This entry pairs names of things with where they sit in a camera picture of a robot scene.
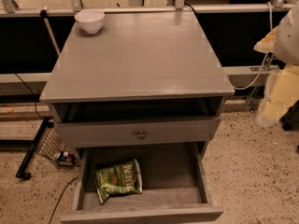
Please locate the metal railing frame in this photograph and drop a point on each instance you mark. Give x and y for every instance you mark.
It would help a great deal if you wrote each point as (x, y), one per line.
(149, 3)

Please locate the brass drawer knob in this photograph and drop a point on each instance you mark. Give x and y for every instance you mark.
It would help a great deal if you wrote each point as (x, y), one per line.
(141, 135)

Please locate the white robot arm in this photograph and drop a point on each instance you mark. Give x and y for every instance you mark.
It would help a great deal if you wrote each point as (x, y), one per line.
(287, 39)

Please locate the white ceramic bowl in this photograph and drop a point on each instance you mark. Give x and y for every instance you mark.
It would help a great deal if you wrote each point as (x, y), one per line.
(90, 20)

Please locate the small colourful can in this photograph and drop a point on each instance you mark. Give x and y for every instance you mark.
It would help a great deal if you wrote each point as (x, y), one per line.
(65, 157)

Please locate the green jalapeno chip bag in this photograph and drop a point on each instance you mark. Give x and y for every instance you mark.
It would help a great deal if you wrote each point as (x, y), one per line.
(118, 179)

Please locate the open grey middle drawer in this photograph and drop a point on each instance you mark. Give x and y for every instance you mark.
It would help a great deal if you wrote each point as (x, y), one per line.
(174, 188)

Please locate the grey wooden drawer cabinet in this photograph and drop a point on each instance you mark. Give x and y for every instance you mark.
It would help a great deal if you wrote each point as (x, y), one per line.
(140, 66)

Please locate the black metal bar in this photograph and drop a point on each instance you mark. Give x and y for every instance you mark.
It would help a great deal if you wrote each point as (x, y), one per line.
(22, 173)

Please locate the wire mesh basket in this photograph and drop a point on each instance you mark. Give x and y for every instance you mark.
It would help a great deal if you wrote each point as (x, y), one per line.
(50, 144)

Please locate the closed grey top drawer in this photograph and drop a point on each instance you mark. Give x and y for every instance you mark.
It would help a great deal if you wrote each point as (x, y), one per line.
(122, 133)

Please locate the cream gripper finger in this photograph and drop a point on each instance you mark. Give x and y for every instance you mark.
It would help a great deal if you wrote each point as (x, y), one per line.
(267, 44)
(280, 94)

